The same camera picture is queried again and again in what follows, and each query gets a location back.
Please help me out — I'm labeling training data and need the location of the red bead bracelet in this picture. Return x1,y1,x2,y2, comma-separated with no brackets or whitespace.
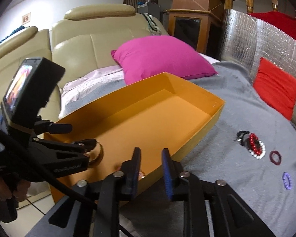
247,133,261,155

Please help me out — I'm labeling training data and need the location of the dark maroon hair tie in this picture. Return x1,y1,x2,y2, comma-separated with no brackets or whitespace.
269,150,282,166

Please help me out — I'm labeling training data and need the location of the purple bead bracelet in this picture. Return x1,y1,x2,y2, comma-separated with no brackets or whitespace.
282,171,294,191

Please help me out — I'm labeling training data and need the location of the orange cardboard box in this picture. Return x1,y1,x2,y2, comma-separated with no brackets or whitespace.
44,73,225,193

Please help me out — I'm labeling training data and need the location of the clear grey bangle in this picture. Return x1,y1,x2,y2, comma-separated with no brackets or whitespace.
87,141,104,166

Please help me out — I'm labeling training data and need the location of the left hand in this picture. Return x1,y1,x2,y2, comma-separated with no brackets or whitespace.
0,178,31,202

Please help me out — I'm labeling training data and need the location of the pink bed sheet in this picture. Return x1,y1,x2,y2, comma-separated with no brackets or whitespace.
59,53,218,119

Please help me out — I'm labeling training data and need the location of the grey blanket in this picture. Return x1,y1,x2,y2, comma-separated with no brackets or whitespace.
61,62,296,236

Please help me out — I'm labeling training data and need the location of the pink pillow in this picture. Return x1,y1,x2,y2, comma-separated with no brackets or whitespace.
111,35,218,85

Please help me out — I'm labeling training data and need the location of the beige leather sofa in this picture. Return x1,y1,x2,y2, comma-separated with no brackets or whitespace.
0,4,167,119

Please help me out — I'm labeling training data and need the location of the small red pillow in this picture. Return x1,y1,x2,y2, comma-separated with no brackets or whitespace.
253,57,296,120

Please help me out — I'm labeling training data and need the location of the wooden cabinet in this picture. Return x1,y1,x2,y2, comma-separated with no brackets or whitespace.
167,0,224,58

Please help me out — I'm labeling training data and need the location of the silver foil insulation panel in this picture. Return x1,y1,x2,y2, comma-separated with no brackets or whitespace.
219,9,296,125

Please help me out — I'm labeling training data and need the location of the large red cushion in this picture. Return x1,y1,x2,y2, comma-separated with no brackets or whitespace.
249,11,296,40

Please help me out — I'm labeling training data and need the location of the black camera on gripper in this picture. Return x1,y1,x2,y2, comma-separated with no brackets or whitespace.
1,57,65,133

